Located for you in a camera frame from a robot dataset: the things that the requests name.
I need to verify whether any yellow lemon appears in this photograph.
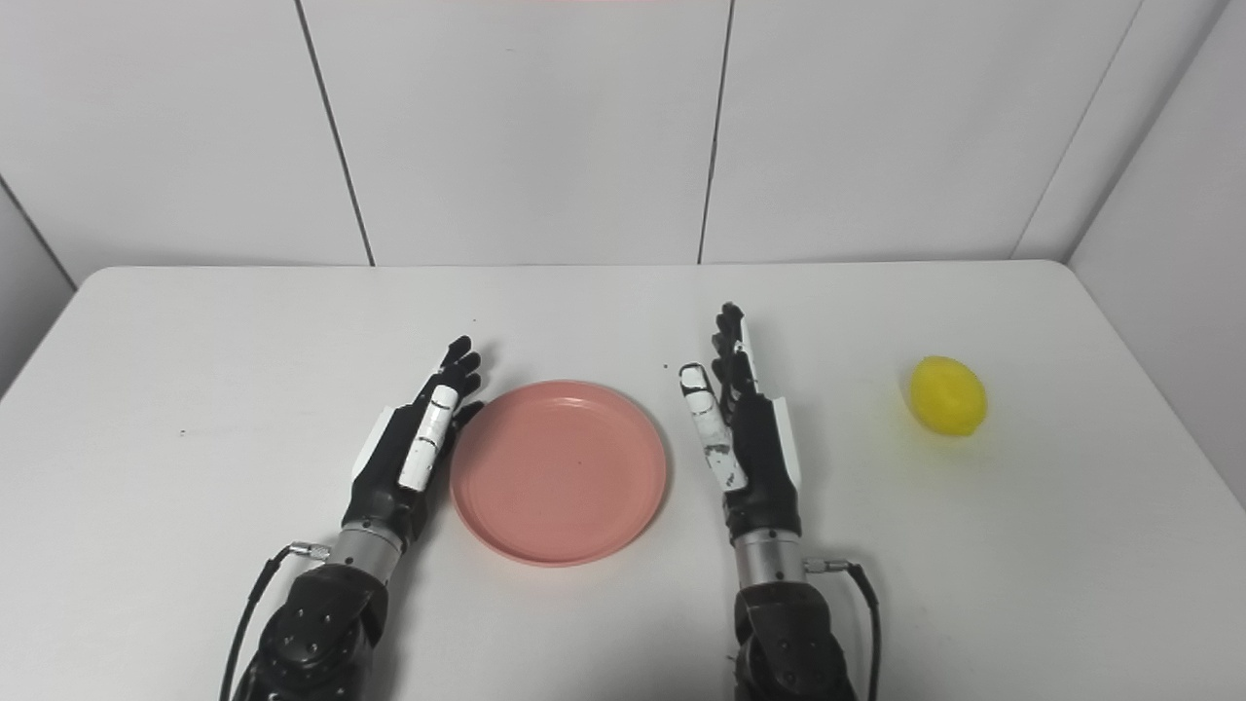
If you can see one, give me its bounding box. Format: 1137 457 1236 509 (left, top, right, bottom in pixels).
908 355 989 438

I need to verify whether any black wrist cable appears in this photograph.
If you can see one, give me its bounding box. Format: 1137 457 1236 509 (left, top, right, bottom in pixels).
804 557 883 701
218 542 332 701

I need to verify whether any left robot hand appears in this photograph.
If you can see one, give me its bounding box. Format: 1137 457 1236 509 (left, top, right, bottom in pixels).
341 336 486 548

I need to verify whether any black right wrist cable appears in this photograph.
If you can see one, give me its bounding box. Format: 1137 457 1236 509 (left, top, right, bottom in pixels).
804 557 883 701

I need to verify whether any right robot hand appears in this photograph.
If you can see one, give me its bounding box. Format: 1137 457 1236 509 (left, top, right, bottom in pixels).
679 303 805 542

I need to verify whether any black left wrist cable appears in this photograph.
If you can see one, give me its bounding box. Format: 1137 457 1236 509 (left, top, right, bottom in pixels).
218 542 332 701

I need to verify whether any pink plate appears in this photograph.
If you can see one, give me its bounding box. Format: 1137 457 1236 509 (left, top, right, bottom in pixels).
450 380 670 568

